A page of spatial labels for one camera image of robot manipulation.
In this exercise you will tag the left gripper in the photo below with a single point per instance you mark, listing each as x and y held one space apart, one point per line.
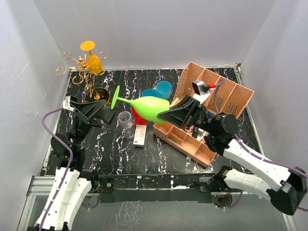
87 110

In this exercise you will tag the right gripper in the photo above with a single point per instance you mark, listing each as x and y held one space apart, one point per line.
180 114

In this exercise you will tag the clear wine glass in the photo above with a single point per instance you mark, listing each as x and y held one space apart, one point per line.
126 123

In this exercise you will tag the blue wine glass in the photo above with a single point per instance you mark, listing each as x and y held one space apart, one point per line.
164 89
149 92

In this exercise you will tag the green wine glass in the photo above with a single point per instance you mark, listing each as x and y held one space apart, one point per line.
147 107

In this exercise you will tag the red wine glass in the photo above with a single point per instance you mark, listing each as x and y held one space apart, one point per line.
138 119

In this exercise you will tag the orange wine glass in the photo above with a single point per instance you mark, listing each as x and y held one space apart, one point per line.
95 64

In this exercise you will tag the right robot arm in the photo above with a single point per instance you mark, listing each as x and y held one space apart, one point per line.
283 186

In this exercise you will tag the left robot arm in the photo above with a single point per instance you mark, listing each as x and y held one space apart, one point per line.
72 182

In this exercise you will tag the yellow spiral notebook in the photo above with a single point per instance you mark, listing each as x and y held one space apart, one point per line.
175 102

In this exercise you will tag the pink desk organizer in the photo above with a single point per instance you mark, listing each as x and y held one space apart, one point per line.
232 98

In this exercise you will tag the white small box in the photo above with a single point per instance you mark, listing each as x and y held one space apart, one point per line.
139 136

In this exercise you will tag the black front base bar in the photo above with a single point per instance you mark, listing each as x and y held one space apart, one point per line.
199 187

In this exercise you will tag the gold wire glass rack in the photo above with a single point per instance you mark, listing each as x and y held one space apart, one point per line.
84 75

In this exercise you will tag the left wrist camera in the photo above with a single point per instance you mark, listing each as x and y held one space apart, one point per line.
66 103

